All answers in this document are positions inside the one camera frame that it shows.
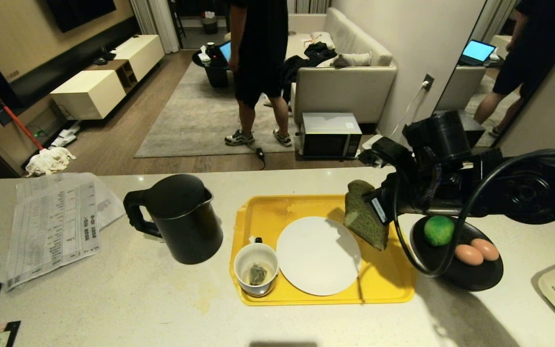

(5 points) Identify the white low cabinet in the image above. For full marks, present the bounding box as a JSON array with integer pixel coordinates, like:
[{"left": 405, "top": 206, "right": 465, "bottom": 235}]
[
  {"left": 114, "top": 35, "right": 165, "bottom": 81},
  {"left": 50, "top": 70, "right": 126, "bottom": 120}
]

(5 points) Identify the silver microwave oven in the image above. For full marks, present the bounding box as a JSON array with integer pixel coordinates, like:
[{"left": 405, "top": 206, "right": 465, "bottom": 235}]
[{"left": 300, "top": 112, "right": 363, "bottom": 160}]

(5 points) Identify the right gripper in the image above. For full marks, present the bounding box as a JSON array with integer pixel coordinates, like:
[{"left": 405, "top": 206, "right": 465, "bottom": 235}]
[{"left": 363, "top": 169, "right": 444, "bottom": 226}]

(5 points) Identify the black electric kettle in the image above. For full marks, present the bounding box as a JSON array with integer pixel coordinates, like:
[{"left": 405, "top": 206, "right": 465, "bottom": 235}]
[{"left": 123, "top": 174, "right": 224, "bottom": 265}]

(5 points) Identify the beige sofa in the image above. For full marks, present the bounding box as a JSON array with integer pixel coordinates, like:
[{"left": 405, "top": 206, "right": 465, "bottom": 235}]
[{"left": 285, "top": 7, "right": 397, "bottom": 125}]

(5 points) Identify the wooden open cabinet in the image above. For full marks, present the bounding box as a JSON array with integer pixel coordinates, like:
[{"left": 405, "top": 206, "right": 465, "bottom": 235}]
[{"left": 87, "top": 59, "right": 138, "bottom": 93}]

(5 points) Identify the dark waste bin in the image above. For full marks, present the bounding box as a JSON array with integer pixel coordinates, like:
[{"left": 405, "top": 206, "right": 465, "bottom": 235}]
[{"left": 201, "top": 11, "right": 219, "bottom": 34}]

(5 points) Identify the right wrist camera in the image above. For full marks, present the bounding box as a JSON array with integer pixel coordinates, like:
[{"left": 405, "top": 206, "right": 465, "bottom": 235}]
[{"left": 358, "top": 137, "right": 416, "bottom": 174}]

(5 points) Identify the printed paper sheet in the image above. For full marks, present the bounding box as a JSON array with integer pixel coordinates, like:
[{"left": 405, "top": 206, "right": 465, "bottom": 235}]
[
  {"left": 7, "top": 181, "right": 101, "bottom": 291},
  {"left": 16, "top": 173, "right": 125, "bottom": 229}
]

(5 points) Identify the grey pillow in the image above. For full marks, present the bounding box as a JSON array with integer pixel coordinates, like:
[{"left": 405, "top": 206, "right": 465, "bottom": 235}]
[{"left": 331, "top": 52, "right": 372, "bottom": 68}]

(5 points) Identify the black coffee table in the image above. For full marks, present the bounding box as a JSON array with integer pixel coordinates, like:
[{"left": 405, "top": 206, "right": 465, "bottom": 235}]
[{"left": 192, "top": 48, "right": 233, "bottom": 88}]

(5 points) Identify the red handled mop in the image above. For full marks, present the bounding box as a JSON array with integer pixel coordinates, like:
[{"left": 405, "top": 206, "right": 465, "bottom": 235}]
[{"left": 0, "top": 60, "right": 77, "bottom": 176}]

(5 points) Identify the yellow plastic tray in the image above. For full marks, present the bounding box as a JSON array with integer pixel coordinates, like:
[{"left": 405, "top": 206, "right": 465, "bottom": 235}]
[{"left": 230, "top": 194, "right": 417, "bottom": 306}]

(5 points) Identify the white curtain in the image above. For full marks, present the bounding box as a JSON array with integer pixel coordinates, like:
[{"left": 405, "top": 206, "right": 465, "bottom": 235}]
[{"left": 130, "top": 0, "right": 180, "bottom": 54}]

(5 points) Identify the white round plate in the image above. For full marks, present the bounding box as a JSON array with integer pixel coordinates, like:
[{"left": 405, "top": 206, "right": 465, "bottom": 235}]
[{"left": 276, "top": 216, "right": 362, "bottom": 296}]

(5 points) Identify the grey rug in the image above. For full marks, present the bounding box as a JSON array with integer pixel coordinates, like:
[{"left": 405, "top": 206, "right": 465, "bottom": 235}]
[{"left": 134, "top": 60, "right": 302, "bottom": 159}]

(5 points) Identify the white power cable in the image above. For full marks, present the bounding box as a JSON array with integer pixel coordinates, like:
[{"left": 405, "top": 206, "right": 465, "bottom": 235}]
[{"left": 387, "top": 82, "right": 428, "bottom": 139}]

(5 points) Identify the black clothing pile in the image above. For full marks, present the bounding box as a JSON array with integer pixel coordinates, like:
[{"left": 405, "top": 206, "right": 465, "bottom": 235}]
[{"left": 281, "top": 42, "right": 337, "bottom": 103}]

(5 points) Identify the white mug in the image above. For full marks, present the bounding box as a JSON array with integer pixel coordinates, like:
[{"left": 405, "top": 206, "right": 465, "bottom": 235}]
[{"left": 234, "top": 237, "right": 279, "bottom": 297}]

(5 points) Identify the wall mirror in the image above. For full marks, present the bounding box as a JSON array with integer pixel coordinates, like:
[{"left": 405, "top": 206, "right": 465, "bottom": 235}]
[{"left": 434, "top": 0, "right": 555, "bottom": 150}]

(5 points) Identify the black kettle lid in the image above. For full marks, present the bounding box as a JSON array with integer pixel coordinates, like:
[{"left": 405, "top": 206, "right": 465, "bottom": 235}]
[{"left": 148, "top": 174, "right": 212, "bottom": 218}]

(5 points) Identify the black television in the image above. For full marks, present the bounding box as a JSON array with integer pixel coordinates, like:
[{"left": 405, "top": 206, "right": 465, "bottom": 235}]
[{"left": 46, "top": 0, "right": 117, "bottom": 33}]

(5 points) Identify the green bread slice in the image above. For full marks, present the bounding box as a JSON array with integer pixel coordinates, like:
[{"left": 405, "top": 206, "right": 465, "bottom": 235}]
[{"left": 344, "top": 180, "right": 390, "bottom": 252}]

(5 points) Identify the green lime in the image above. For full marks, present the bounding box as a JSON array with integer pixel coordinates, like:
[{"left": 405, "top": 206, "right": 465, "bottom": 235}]
[{"left": 424, "top": 215, "right": 455, "bottom": 247}]

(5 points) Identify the person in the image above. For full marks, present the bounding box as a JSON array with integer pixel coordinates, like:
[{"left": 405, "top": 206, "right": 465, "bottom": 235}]
[{"left": 225, "top": 0, "right": 293, "bottom": 147}]

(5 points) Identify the brown egg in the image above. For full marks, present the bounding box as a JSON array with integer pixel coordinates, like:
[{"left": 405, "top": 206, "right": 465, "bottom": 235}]
[
  {"left": 454, "top": 244, "right": 484, "bottom": 266},
  {"left": 470, "top": 238, "right": 500, "bottom": 261}
]

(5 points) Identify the black shallow bowl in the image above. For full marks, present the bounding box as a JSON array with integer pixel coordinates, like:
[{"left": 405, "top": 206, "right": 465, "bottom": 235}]
[{"left": 410, "top": 215, "right": 504, "bottom": 292}]

